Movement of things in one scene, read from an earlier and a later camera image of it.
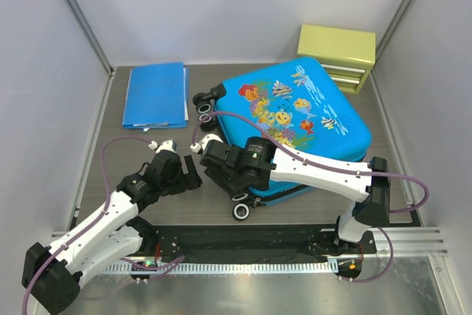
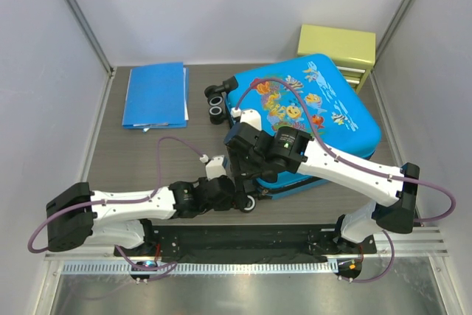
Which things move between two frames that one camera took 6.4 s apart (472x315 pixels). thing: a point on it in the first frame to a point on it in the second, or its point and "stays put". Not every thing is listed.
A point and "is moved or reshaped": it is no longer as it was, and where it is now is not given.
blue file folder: (157, 97) stays put
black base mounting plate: (169, 242) stays put
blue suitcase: (300, 109) is moved or reshaped
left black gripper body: (175, 184) to (231, 202)
